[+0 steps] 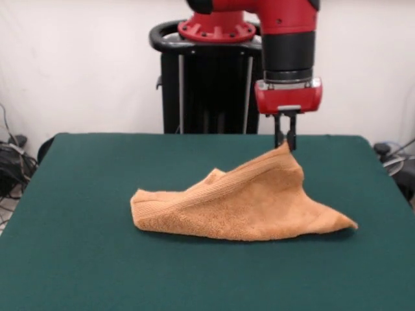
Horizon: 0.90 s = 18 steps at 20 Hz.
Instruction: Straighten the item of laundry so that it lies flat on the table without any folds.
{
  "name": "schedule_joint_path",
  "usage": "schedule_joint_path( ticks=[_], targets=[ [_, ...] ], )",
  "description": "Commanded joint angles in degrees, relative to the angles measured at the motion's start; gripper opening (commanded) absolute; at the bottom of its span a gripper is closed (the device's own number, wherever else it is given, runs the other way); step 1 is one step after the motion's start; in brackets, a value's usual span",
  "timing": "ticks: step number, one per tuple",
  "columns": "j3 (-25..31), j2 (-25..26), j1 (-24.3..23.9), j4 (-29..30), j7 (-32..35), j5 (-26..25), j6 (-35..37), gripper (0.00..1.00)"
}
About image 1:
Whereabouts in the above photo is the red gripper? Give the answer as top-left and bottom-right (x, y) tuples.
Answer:
(254, 76), (324, 152)

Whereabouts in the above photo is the tan terry towel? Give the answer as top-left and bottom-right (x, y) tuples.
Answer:
(130, 141), (359, 242)

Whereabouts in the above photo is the black bulky object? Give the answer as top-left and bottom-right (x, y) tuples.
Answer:
(394, 168), (415, 208)

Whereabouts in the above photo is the dark green table cloth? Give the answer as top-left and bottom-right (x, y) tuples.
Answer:
(0, 132), (415, 311)

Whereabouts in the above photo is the black rounded object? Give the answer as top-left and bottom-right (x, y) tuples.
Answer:
(37, 132), (69, 163)

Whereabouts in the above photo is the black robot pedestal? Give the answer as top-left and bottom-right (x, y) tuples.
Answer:
(148, 19), (270, 135)

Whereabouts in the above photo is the black cable bundle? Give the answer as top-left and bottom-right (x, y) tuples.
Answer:
(0, 103), (40, 200)

